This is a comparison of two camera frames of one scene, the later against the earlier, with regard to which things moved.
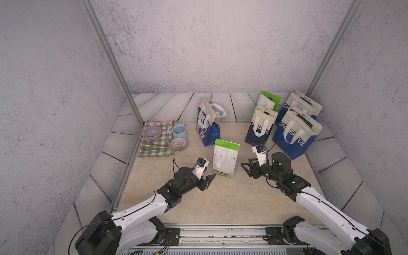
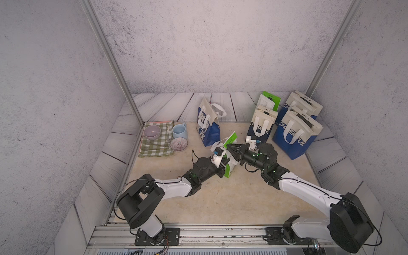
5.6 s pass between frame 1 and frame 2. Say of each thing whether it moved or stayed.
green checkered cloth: stayed
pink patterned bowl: stayed
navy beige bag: stayed
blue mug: stayed
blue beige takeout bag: stayed
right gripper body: moved
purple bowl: stayed
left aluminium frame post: stayed
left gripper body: moved
